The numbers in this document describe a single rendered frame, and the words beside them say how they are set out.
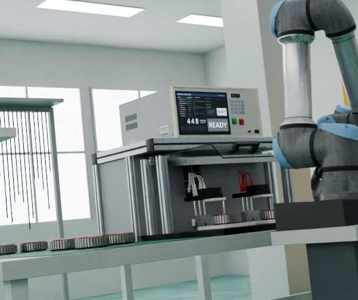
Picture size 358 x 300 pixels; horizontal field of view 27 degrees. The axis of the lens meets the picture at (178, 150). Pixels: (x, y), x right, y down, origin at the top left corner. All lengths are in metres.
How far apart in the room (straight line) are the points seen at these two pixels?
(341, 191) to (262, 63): 4.77
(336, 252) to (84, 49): 8.21
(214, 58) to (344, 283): 9.09
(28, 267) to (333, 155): 0.92
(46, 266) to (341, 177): 0.87
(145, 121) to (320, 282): 1.08
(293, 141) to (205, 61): 9.03
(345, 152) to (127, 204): 0.99
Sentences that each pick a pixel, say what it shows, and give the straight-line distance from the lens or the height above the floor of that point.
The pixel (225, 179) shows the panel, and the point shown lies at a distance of 3.07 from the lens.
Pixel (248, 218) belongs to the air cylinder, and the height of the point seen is 0.80.
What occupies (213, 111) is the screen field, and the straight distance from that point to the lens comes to 2.92.
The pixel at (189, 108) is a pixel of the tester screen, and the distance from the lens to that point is 2.85.
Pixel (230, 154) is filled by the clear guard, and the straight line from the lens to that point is 2.57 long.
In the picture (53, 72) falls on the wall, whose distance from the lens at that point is 9.84.
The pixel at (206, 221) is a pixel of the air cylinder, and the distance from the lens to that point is 2.82.
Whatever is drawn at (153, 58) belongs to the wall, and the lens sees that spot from 10.74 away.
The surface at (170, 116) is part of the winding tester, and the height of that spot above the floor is 1.21.
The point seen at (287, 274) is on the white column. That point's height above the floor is 0.27.
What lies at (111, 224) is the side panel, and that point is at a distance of 2.97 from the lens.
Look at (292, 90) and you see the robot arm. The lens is 2.32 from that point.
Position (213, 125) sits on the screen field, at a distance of 2.91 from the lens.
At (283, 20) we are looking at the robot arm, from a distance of 2.38.
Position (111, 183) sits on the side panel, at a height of 0.98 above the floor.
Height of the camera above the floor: 0.80
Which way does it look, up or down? 6 degrees up
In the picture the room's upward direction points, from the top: 6 degrees counter-clockwise
